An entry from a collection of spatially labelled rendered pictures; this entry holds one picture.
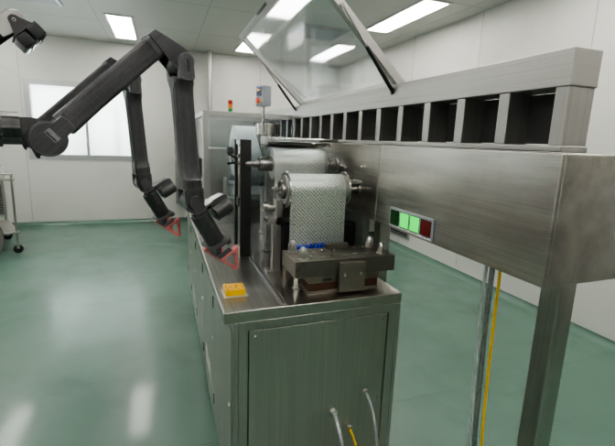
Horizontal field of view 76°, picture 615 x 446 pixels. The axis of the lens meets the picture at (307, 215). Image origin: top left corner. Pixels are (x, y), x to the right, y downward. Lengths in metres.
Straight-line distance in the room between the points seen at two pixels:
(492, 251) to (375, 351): 0.67
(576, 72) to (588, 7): 3.04
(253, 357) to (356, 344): 0.38
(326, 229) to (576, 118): 0.95
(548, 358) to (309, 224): 0.89
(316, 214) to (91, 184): 5.82
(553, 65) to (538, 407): 0.88
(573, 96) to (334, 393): 1.20
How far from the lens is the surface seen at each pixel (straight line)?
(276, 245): 1.63
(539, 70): 1.06
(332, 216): 1.60
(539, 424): 1.38
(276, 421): 1.58
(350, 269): 1.44
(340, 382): 1.59
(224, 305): 1.36
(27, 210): 7.36
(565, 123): 1.00
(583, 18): 4.05
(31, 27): 1.35
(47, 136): 1.07
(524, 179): 1.04
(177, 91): 1.17
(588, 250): 1.12
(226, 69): 7.16
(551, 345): 1.27
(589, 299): 3.86
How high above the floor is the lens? 1.45
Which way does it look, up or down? 11 degrees down
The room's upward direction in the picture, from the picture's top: 2 degrees clockwise
